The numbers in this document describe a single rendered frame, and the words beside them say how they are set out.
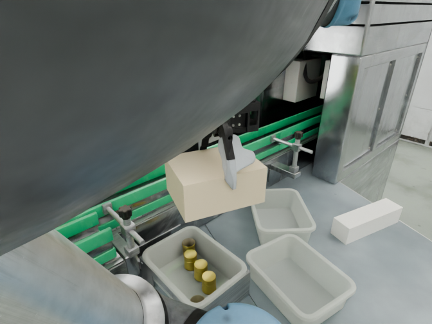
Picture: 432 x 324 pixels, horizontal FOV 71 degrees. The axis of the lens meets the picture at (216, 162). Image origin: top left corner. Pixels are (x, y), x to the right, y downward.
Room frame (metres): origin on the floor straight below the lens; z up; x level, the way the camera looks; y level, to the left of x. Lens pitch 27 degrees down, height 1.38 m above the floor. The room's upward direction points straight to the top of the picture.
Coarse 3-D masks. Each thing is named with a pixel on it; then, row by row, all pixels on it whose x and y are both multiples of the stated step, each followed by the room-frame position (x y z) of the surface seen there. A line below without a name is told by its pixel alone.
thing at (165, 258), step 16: (176, 240) 0.63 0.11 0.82; (208, 240) 0.61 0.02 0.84; (144, 256) 0.55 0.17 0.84; (160, 256) 0.59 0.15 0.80; (176, 256) 0.62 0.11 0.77; (208, 256) 0.60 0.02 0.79; (224, 256) 0.56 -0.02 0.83; (160, 272) 0.50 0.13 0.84; (176, 272) 0.57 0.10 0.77; (192, 272) 0.57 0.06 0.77; (224, 272) 0.56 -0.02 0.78; (240, 272) 0.50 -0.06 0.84; (176, 288) 0.46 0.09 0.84; (192, 288) 0.52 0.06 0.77; (224, 288) 0.46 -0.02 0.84; (192, 304) 0.42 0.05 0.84; (208, 304) 0.42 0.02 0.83
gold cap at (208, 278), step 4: (204, 272) 0.53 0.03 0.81; (208, 272) 0.53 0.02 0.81; (212, 272) 0.53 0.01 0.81; (204, 276) 0.51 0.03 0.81; (208, 276) 0.51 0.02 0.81; (212, 276) 0.51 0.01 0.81; (204, 280) 0.50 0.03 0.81; (208, 280) 0.50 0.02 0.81; (212, 280) 0.50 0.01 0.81; (204, 284) 0.50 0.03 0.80; (208, 284) 0.50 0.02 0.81; (212, 284) 0.50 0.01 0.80; (204, 288) 0.50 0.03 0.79; (208, 288) 0.50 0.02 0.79; (212, 288) 0.50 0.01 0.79; (204, 292) 0.50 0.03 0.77; (208, 292) 0.50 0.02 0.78; (212, 292) 0.50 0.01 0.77
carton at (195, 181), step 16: (176, 160) 0.51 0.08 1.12; (192, 160) 0.51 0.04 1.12; (208, 160) 0.51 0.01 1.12; (256, 160) 0.51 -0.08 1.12; (176, 176) 0.45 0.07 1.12; (192, 176) 0.45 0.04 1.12; (208, 176) 0.45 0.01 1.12; (240, 176) 0.46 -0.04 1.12; (256, 176) 0.47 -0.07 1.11; (176, 192) 0.46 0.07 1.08; (192, 192) 0.42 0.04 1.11; (208, 192) 0.43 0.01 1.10; (224, 192) 0.45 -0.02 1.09; (240, 192) 0.46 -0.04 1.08; (256, 192) 0.47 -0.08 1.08; (192, 208) 0.42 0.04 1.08; (208, 208) 0.43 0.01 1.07; (224, 208) 0.45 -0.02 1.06
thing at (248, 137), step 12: (312, 108) 1.37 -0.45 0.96; (288, 120) 1.23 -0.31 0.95; (300, 120) 1.30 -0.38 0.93; (252, 132) 1.07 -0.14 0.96; (264, 132) 1.12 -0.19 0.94; (216, 144) 0.95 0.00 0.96; (156, 168) 0.78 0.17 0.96; (144, 180) 0.75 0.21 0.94; (156, 180) 0.78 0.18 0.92; (120, 192) 0.70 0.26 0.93; (96, 204) 0.65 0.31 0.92
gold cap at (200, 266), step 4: (196, 260) 0.56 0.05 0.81; (200, 260) 0.56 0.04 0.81; (204, 260) 0.56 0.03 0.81; (196, 264) 0.55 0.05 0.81; (200, 264) 0.55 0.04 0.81; (204, 264) 0.55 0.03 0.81; (196, 268) 0.54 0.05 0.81; (200, 268) 0.54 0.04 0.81; (204, 268) 0.54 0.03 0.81; (196, 272) 0.54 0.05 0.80; (200, 272) 0.54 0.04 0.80; (196, 276) 0.54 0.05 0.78; (200, 276) 0.54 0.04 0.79; (196, 280) 0.54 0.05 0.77; (200, 280) 0.54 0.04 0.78
